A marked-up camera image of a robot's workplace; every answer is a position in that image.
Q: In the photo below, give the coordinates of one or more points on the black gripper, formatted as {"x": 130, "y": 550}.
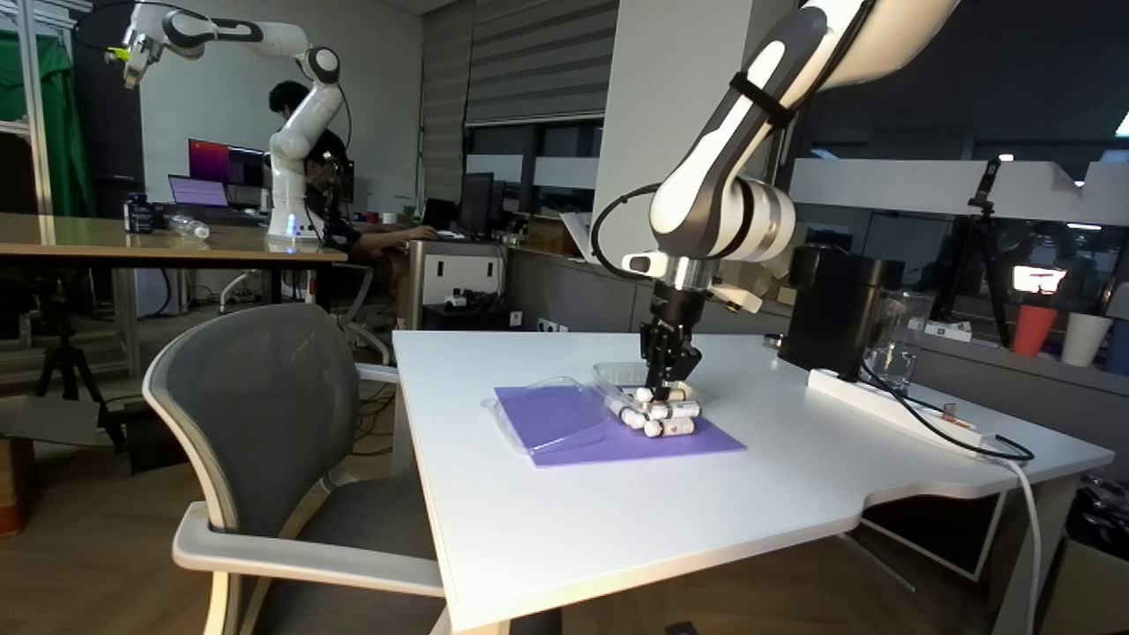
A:
{"x": 668, "y": 335}

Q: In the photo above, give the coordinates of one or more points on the white small bottle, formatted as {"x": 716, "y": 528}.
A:
{"x": 660, "y": 401}

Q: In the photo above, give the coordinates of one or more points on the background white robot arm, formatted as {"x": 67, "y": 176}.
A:
{"x": 240, "y": 77}

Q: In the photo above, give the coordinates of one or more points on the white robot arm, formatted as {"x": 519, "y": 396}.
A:
{"x": 706, "y": 214}

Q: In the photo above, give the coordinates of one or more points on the white bottle in container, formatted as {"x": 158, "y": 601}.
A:
{"x": 639, "y": 423}

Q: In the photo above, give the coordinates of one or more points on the clear water bottle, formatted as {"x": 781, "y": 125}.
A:
{"x": 894, "y": 345}

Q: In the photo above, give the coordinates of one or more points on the purple mat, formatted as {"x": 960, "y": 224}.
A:
{"x": 568, "y": 423}

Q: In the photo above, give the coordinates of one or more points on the black box on table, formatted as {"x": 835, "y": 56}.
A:
{"x": 835, "y": 309}

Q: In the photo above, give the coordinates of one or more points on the white power strip on table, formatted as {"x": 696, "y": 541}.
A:
{"x": 894, "y": 410}

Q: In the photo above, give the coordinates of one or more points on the red cup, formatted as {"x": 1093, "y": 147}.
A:
{"x": 1033, "y": 328}

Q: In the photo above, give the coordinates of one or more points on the grey office chair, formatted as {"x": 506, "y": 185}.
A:
{"x": 265, "y": 408}

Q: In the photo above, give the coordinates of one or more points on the white cup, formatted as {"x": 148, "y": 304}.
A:
{"x": 1085, "y": 335}

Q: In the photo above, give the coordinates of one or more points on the laptop on background table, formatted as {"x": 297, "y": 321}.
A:
{"x": 199, "y": 195}

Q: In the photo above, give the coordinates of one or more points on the wooden background table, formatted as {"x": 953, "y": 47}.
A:
{"x": 58, "y": 242}

